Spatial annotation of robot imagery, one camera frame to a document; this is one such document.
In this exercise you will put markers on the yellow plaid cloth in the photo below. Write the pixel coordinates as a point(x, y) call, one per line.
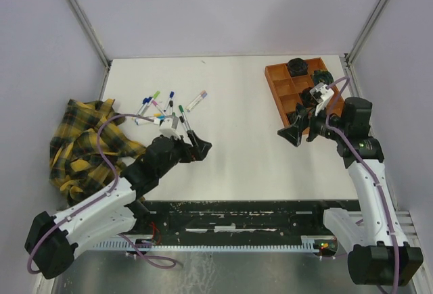
point(77, 167)

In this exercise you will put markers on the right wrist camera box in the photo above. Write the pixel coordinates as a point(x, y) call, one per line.
point(322, 94)

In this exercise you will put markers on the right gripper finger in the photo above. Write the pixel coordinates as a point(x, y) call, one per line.
point(302, 113)
point(293, 133)

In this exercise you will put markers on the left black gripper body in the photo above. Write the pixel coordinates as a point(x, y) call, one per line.
point(183, 153)

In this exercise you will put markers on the black marker pen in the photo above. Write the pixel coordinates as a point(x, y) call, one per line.
point(184, 122)

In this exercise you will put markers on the green blue rolled sock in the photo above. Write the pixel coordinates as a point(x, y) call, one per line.
point(322, 76)

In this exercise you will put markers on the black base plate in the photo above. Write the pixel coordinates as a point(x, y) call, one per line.
point(230, 222)

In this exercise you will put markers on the right aluminium frame post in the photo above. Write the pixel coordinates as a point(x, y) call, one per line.
point(373, 17)

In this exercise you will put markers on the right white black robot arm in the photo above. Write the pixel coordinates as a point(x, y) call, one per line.
point(378, 250)

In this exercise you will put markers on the white cable duct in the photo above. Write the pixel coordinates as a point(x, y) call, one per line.
point(307, 245)

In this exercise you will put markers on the black orange rolled sock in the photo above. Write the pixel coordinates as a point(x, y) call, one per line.
point(307, 99)

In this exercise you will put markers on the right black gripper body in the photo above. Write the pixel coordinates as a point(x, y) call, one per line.
point(323, 125)

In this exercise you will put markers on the aluminium frame post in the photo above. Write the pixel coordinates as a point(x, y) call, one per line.
point(373, 17)
point(89, 32)

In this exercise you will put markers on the left aluminium frame post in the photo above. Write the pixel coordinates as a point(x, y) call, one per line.
point(89, 32)

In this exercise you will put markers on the pastel purple highlighter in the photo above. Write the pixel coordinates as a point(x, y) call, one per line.
point(196, 101)

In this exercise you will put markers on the orange compartment tray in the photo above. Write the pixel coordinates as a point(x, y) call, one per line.
point(286, 90)

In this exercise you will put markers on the dark green rolled sock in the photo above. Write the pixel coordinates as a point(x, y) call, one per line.
point(292, 116)

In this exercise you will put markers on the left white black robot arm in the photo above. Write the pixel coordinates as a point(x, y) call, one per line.
point(97, 212)

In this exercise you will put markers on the black rolled sock top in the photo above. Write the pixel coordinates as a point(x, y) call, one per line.
point(297, 67)

